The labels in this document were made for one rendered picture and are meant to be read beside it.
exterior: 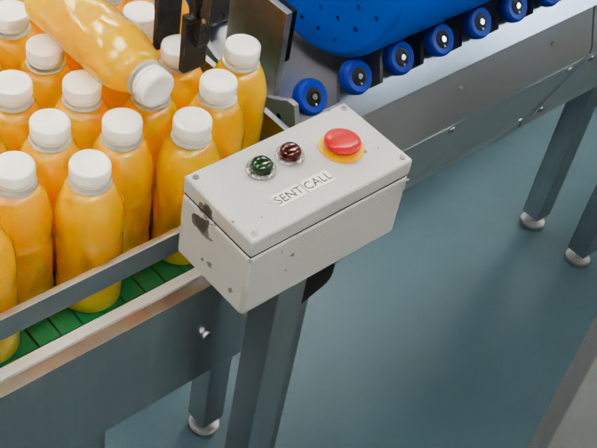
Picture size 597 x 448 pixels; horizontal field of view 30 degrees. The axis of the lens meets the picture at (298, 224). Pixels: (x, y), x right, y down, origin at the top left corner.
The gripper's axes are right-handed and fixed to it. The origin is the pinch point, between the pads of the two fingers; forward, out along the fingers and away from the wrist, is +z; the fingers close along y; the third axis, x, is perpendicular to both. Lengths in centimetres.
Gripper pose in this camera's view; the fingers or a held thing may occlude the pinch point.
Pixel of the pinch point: (180, 30)
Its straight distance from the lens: 117.9
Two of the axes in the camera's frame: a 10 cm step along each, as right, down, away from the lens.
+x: -7.5, 3.9, -5.3
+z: -1.4, 6.9, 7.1
